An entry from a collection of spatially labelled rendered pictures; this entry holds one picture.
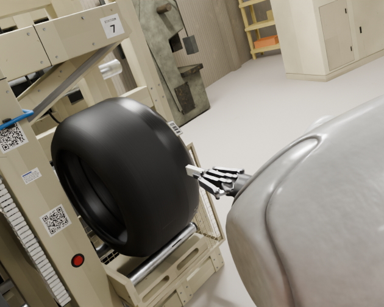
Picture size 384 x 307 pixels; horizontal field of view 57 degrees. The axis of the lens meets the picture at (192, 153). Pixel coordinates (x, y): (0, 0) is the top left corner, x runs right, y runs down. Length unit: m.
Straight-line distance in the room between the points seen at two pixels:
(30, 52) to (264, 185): 1.25
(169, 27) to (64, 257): 4.88
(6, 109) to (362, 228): 1.00
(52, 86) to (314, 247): 1.44
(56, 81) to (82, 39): 0.21
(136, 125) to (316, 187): 0.96
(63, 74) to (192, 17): 6.48
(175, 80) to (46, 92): 4.27
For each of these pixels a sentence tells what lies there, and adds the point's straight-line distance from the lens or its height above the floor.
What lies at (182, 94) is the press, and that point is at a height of 0.48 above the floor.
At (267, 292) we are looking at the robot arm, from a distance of 0.25.
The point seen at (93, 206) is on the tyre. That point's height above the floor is 1.05.
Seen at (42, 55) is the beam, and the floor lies 1.68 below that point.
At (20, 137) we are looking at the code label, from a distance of 1.12.
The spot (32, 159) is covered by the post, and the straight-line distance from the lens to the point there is 1.14.
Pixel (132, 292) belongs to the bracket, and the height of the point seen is 0.91.
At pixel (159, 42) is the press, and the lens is 5.62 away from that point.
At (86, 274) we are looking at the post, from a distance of 1.30.
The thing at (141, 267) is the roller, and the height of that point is 0.92.
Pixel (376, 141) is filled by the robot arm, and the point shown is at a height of 1.56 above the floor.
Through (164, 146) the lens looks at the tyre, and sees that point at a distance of 1.14.
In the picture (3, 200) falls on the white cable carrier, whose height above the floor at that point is 1.35.
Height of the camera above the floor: 1.67
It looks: 21 degrees down
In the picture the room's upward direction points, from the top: 19 degrees counter-clockwise
